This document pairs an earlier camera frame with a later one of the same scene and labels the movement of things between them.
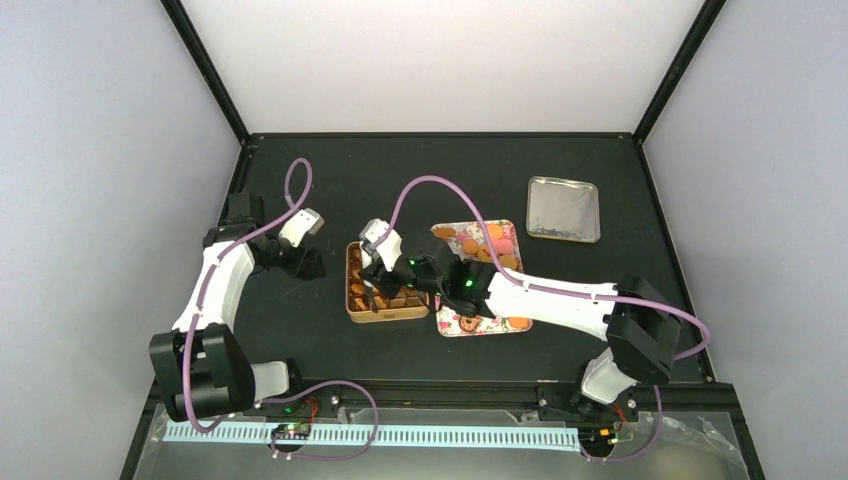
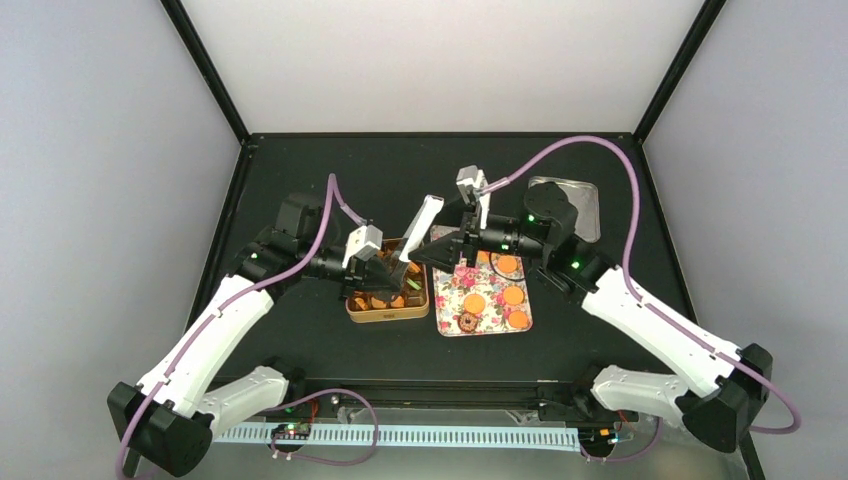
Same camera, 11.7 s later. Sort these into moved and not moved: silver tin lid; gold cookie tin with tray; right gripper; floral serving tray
Moved: right gripper
Not moved: silver tin lid; floral serving tray; gold cookie tin with tray
